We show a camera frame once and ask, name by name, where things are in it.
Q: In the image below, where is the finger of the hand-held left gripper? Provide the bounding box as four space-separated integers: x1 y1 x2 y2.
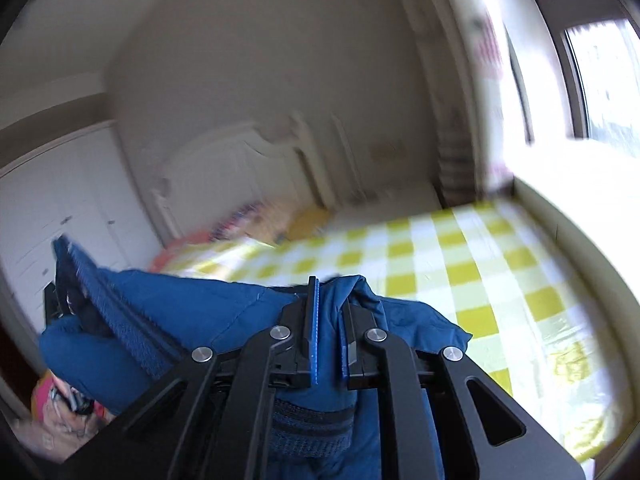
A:
53 236 194 380

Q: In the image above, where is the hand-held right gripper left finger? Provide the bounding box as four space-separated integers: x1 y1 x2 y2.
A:
60 276 321 480

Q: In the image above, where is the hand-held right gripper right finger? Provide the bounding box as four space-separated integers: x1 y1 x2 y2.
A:
339 304 587 480

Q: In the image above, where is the blue quilted jacket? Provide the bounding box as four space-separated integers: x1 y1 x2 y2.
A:
39 237 473 480

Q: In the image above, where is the yellow mattress sheet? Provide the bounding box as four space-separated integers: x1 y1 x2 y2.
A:
285 207 331 241

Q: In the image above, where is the white wardrobe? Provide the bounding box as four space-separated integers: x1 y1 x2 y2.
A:
0 120 161 376

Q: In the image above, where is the yellow checkered bed sheet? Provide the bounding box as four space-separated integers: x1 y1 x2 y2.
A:
165 202 621 461

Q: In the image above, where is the colourful patterned pillow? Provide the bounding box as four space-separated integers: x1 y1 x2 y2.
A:
212 200 281 246

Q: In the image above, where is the white nightstand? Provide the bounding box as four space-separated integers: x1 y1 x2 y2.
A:
330 182 446 226

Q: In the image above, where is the white wooden headboard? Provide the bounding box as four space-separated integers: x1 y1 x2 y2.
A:
152 112 321 251

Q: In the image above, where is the beige window sill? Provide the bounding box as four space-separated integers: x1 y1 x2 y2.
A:
500 137 640 461

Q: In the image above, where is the printed curtain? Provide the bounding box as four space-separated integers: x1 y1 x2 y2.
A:
435 0 531 206

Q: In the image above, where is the dark framed window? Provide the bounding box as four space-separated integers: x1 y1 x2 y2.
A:
515 0 640 141

